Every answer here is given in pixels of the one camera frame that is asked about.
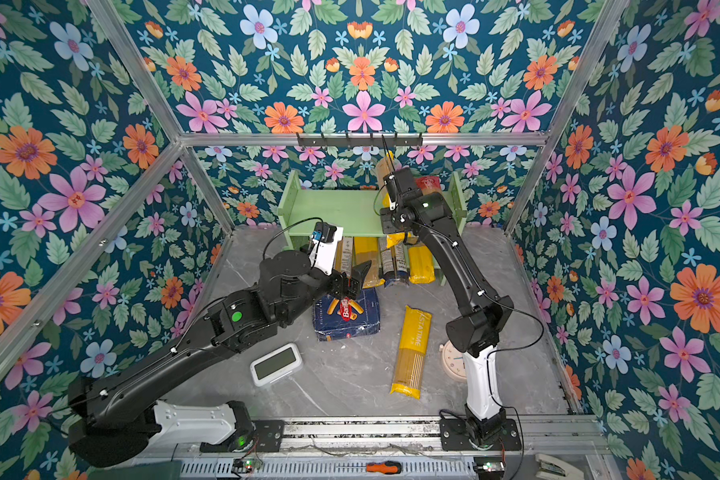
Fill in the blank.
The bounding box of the red spaghetti bag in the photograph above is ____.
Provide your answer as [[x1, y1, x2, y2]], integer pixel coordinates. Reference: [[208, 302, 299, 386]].
[[415, 176, 443, 195]]

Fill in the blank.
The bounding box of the blue Barilla rigatoni box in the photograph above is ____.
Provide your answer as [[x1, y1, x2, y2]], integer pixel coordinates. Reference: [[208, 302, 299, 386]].
[[313, 288, 381, 341]]

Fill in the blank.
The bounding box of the clear spaghetti bag blue end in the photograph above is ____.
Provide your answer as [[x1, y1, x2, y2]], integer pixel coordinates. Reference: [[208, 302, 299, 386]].
[[379, 236, 410, 287]]

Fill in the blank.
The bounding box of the yellow-banded spaghetti bag barcode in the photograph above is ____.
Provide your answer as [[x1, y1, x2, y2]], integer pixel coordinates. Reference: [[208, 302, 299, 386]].
[[408, 245, 436, 284]]

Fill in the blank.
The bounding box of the red-ended spaghetti bag white label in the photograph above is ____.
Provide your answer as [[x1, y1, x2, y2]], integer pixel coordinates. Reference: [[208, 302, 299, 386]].
[[334, 236, 354, 276]]

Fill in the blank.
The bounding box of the yellow spaghetti bag long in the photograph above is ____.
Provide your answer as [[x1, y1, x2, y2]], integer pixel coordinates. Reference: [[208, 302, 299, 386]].
[[354, 237, 384, 289]]

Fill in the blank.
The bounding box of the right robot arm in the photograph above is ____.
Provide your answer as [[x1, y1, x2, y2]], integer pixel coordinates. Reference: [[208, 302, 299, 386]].
[[381, 168, 514, 448]]

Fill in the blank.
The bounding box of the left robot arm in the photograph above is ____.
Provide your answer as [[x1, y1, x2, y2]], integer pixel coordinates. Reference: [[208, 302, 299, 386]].
[[67, 250, 371, 468]]

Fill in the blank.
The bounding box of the green two-tier shelf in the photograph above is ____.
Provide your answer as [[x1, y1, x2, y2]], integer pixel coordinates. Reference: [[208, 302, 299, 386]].
[[278, 172, 471, 286]]

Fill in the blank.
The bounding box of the white digital clock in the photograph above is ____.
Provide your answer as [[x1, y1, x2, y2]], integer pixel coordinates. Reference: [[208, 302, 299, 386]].
[[250, 343, 303, 387]]

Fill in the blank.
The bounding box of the cream analog alarm clock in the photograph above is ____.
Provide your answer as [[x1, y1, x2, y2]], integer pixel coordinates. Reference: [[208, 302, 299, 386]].
[[439, 341, 467, 383]]

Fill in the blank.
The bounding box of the white stapler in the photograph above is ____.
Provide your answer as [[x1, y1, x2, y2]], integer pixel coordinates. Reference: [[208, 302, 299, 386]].
[[535, 453, 585, 480]]

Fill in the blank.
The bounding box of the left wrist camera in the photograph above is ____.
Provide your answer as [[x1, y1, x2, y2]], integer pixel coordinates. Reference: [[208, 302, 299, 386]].
[[308, 221, 344, 275]]

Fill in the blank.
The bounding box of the metal hook rail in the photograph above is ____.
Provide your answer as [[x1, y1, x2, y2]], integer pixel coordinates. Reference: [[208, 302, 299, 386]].
[[296, 133, 424, 148]]

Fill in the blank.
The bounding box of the orange handled screwdriver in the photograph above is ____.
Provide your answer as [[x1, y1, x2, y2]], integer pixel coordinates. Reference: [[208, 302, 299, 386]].
[[312, 460, 403, 475]]

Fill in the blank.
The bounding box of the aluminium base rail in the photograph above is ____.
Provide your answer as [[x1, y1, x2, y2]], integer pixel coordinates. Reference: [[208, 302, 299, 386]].
[[256, 414, 610, 455]]

